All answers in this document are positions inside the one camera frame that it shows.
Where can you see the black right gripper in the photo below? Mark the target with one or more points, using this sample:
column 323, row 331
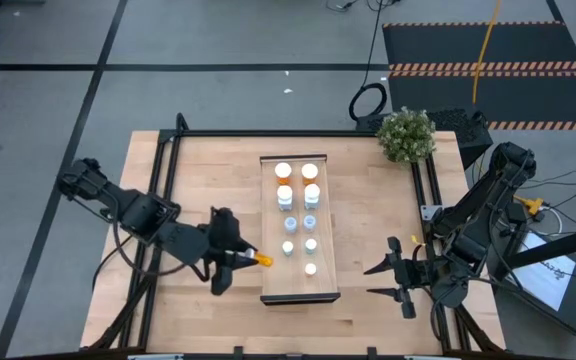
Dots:
column 415, row 274

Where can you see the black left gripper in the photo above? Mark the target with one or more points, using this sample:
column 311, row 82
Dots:
column 220, row 237

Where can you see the small orange pill bottle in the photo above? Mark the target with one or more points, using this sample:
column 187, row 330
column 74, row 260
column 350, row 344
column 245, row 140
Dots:
column 310, row 269
column 265, row 260

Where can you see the clear plastic pill bottle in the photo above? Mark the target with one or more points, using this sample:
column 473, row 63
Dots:
column 309, row 222
column 290, row 225

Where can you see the white melatonin supplement bottle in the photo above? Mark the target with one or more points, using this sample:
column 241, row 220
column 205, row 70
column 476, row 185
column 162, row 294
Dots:
column 284, row 196
column 311, row 195

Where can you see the large orange pill bottle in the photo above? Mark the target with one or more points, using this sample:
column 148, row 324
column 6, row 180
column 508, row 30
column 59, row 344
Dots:
column 309, row 171
column 283, row 171

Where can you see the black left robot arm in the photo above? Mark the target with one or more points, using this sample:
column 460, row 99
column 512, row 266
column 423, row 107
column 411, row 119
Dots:
column 138, row 215

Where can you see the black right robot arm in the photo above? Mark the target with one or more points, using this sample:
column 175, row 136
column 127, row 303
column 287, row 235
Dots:
column 478, row 210

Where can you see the silver clamp plate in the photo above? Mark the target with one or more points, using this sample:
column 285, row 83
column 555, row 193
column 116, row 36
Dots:
column 155, row 357
column 430, row 357

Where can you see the potted green artificial plant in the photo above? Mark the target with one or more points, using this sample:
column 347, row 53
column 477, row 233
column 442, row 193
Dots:
column 407, row 134

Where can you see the white printed sheet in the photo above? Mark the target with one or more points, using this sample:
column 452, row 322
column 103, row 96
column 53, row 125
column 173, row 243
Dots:
column 548, row 282

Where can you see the black stand leg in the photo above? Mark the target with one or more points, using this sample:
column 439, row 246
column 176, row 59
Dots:
column 563, row 246

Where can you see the black hazard-striped floor mat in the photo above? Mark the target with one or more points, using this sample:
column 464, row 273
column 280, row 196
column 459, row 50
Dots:
column 518, row 45

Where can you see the silver mounting bracket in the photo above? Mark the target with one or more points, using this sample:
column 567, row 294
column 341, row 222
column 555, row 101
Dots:
column 430, row 212

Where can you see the black aluminium table frame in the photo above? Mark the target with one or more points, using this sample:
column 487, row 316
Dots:
column 218, row 133

